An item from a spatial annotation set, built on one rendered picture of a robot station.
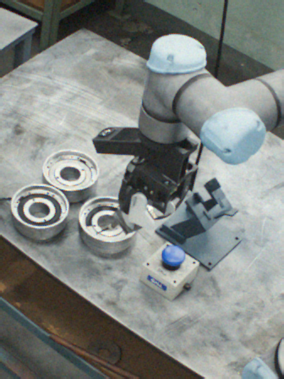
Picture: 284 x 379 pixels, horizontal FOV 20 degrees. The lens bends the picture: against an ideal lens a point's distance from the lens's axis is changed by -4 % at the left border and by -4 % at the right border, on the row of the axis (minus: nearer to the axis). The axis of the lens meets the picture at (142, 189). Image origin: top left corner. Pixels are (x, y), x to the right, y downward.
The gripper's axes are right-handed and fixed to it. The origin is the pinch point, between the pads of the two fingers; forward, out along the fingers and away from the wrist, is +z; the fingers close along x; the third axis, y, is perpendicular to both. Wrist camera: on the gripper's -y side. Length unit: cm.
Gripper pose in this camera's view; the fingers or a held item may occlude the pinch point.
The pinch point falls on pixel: (134, 215)
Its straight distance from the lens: 133.0
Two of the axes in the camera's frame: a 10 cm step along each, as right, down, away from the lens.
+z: -1.3, 6.9, 7.1
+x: 6.4, -4.9, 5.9
